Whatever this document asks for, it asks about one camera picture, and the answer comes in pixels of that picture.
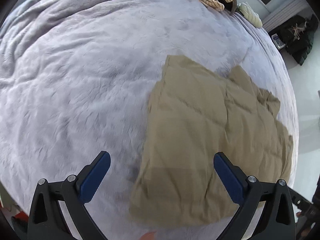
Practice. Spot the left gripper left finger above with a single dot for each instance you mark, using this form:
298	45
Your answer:
46	220

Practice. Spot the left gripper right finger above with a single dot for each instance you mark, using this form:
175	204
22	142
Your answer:
277	221

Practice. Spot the beige puffer coat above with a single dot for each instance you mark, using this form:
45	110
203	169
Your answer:
194	113

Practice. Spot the dark clothes pile on chair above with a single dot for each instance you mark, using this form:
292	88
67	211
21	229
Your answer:
298	35

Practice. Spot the person's left hand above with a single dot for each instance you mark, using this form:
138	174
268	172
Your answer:
148	236

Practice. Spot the lavender bed quilt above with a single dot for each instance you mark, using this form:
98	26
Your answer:
75	80

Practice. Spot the grey window curtain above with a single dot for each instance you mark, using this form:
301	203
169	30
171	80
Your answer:
283	10

